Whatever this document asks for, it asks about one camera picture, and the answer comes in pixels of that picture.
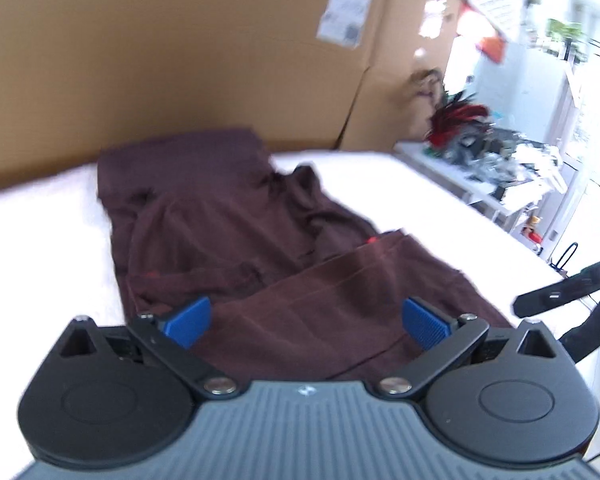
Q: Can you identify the dark maroon shirt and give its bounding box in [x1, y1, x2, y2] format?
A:
[96, 129, 515, 382]

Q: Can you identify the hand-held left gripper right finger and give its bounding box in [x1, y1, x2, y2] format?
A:
[377, 296, 562, 401]

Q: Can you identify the red feather decoration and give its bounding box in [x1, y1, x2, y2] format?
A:
[424, 89, 492, 150]

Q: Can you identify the small white box label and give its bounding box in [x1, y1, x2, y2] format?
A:
[419, 0, 455, 41]

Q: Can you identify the white towel-covered table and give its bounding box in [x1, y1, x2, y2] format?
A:
[0, 151, 568, 480]

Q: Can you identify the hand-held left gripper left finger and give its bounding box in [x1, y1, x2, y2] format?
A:
[55, 296, 241, 401]

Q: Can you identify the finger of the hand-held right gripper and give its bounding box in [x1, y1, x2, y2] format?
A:
[559, 280, 600, 367]
[511, 254, 600, 319]

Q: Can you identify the white side table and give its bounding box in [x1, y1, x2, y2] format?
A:
[394, 139, 573, 241]

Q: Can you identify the pile of grey metal parts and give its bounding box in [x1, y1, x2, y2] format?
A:
[447, 127, 568, 196]

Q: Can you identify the white shipping label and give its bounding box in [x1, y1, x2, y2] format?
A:
[316, 0, 374, 51]

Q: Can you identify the large cardboard box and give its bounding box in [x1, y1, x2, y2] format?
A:
[0, 0, 397, 198]

